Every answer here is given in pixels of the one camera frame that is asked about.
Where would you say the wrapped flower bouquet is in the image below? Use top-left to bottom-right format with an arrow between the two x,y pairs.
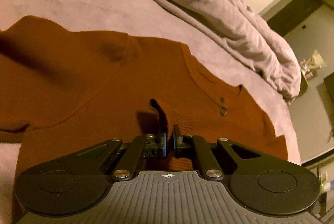
300,49 -> 327,80

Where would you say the lilac bed sheet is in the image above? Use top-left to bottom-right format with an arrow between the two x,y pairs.
1,0 -> 301,163

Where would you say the rust brown knit sweater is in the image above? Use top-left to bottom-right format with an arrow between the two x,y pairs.
1,16 -> 288,175

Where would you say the crumpled lilac duvet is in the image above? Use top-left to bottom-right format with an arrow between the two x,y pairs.
154,0 -> 301,103

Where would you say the small side table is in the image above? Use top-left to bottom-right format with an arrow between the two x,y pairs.
298,72 -> 309,97

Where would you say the dark doorway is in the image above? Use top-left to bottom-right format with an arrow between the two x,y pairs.
267,0 -> 323,37

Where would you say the dark wall-mounted screen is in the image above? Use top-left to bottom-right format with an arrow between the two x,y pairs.
323,72 -> 334,103

